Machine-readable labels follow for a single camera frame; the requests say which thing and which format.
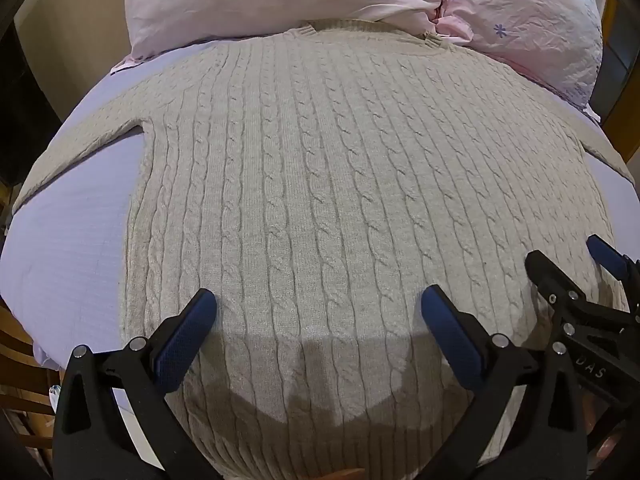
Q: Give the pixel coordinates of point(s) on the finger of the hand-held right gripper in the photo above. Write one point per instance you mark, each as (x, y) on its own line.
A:
(552, 282)
(607, 255)

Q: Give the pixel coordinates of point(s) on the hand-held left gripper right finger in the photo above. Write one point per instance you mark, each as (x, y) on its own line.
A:
(452, 335)

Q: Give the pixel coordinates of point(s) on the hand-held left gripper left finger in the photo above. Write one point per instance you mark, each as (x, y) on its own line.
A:
(186, 332)

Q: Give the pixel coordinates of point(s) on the lavender bed sheet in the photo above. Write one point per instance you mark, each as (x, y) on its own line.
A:
(70, 240)

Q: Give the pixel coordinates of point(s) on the wooden chair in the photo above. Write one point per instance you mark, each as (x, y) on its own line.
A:
(22, 390)

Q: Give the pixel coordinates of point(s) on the wooden furniture frame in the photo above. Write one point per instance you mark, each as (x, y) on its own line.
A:
(617, 55)

